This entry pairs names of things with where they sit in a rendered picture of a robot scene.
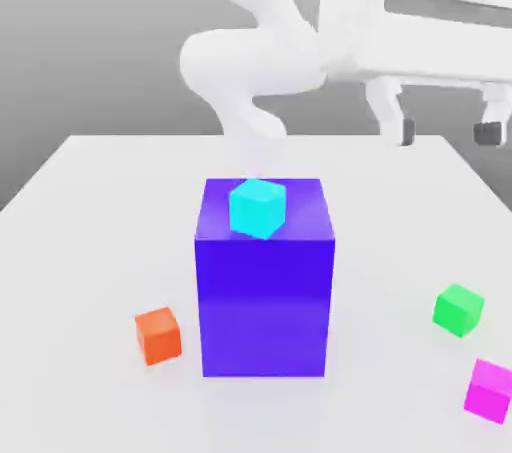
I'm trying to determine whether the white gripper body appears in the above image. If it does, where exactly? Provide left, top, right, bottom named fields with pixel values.
left=317, top=0, right=512, bottom=89

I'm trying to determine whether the small cyan cube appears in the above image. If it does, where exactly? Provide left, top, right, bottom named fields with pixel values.
left=228, top=177, right=288, bottom=241

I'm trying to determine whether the small green cube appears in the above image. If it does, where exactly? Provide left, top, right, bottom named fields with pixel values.
left=431, top=282, right=486, bottom=339

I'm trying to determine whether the small magenta cube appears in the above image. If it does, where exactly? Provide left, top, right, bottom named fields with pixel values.
left=462, top=357, right=512, bottom=425

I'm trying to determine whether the small orange cube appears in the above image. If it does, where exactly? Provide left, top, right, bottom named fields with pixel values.
left=134, top=305, right=183, bottom=367

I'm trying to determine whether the large blue box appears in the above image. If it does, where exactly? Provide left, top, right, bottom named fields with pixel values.
left=193, top=177, right=336, bottom=379

